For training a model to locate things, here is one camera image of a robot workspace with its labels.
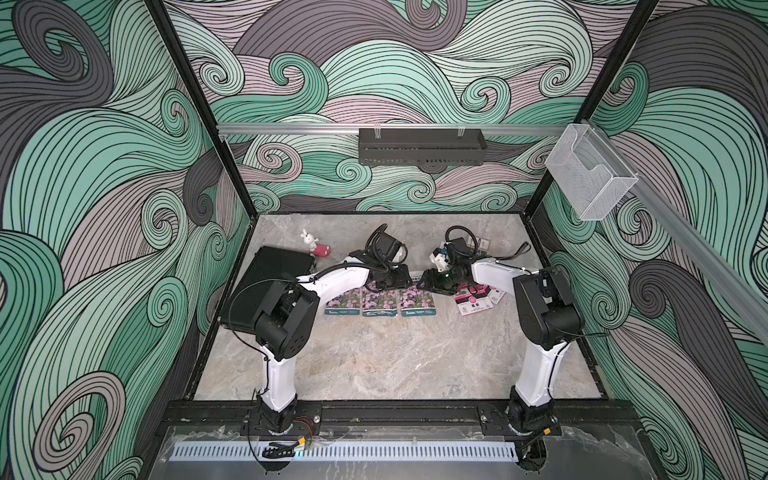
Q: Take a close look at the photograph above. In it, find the aluminium rail back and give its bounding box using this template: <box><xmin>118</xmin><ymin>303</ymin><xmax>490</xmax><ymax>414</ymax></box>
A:
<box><xmin>216</xmin><ymin>122</ymin><xmax>567</xmax><ymax>136</ymax></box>

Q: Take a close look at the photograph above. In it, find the pink small case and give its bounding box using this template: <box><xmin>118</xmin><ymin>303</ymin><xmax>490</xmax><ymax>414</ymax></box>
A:
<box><xmin>312</xmin><ymin>244</ymin><xmax>332</xmax><ymax>258</ymax></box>

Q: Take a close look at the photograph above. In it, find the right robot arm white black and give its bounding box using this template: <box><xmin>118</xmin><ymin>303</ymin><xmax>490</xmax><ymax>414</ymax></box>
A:
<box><xmin>417</xmin><ymin>257</ymin><xmax>584</xmax><ymax>436</ymax></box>

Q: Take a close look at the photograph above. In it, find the pink carnation seed packet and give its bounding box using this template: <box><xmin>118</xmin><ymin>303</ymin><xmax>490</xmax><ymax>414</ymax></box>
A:
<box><xmin>453</xmin><ymin>285</ymin><xmax>505</xmax><ymax>316</ymax></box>

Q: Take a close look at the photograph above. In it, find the white slotted cable duct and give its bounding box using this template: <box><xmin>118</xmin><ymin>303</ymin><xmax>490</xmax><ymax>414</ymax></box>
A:
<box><xmin>168</xmin><ymin>440</ymin><xmax>518</xmax><ymax>463</ymax></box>

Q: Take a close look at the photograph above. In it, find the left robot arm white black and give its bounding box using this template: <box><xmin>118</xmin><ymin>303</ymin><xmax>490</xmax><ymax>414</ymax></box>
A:
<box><xmin>254</xmin><ymin>244</ymin><xmax>411</xmax><ymax>433</ymax></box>

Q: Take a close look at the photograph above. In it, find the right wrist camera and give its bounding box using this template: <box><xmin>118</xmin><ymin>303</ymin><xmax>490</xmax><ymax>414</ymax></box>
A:
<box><xmin>429</xmin><ymin>242</ymin><xmax>457</xmax><ymax>273</ymax></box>

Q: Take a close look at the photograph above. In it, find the aluminium rail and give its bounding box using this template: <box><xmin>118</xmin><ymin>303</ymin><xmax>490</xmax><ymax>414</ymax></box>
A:
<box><xmin>216</xmin><ymin>122</ymin><xmax>567</xmax><ymax>136</ymax></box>
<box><xmin>596</xmin><ymin>128</ymin><xmax>767</xmax><ymax>344</ymax></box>

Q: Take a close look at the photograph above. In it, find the purple flower seed packet back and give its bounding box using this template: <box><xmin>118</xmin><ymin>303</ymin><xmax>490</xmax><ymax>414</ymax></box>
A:
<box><xmin>399</xmin><ymin>286</ymin><xmax>437</xmax><ymax>317</ymax></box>

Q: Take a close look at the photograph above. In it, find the purple flower seed packet front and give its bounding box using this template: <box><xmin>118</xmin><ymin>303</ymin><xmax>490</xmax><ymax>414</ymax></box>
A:
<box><xmin>324</xmin><ymin>288</ymin><xmax>362</xmax><ymax>316</ymax></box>

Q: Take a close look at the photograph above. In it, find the purple flower seed packet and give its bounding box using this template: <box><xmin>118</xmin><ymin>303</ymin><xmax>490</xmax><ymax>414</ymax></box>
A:
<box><xmin>324</xmin><ymin>288</ymin><xmax>362</xmax><ymax>316</ymax></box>
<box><xmin>399</xmin><ymin>286</ymin><xmax>437</xmax><ymax>317</ymax></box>
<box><xmin>361</xmin><ymin>289</ymin><xmax>398</xmax><ymax>317</ymax></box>

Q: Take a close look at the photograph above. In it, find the white rabbit figurine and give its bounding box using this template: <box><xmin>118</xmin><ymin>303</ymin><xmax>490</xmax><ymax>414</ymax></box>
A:
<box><xmin>301</xmin><ymin>229</ymin><xmax>318</xmax><ymax>251</ymax></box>

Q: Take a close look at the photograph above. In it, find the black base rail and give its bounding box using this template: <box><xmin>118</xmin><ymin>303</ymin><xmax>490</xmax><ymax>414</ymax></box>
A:
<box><xmin>157</xmin><ymin>398</ymin><xmax>638</xmax><ymax>438</ymax></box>

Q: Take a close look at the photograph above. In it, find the black wall tray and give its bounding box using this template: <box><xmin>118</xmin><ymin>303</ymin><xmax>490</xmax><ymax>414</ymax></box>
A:
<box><xmin>358</xmin><ymin>129</ymin><xmax>488</xmax><ymax>171</ymax></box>

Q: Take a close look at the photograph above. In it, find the clear plastic wall holder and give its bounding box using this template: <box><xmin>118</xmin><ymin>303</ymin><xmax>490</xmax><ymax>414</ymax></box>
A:
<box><xmin>545</xmin><ymin>123</ymin><xmax>637</xmax><ymax>221</ymax></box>

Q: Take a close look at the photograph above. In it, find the aluminium rail right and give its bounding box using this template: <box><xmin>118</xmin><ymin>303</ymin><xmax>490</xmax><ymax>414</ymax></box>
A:
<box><xmin>596</xmin><ymin>128</ymin><xmax>767</xmax><ymax>344</ymax></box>

